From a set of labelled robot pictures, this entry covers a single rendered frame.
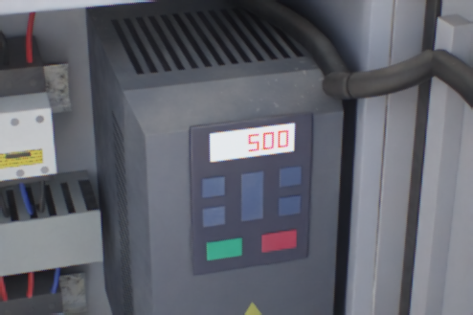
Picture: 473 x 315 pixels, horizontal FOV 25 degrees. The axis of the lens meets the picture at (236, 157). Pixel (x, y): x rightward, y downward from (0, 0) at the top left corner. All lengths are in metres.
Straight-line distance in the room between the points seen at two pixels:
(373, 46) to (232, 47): 0.11
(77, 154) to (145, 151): 0.19
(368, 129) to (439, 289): 0.10
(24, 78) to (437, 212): 0.26
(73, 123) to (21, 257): 0.10
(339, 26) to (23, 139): 0.20
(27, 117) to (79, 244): 0.12
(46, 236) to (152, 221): 0.14
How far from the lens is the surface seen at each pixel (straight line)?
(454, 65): 0.54
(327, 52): 0.62
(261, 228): 0.62
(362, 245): 0.64
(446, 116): 0.57
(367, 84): 0.55
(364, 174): 0.62
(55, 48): 0.73
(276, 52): 0.65
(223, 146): 0.59
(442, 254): 0.61
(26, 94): 0.68
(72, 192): 0.75
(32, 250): 0.73
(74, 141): 0.76
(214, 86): 0.60
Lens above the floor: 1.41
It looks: 28 degrees down
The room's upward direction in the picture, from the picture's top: straight up
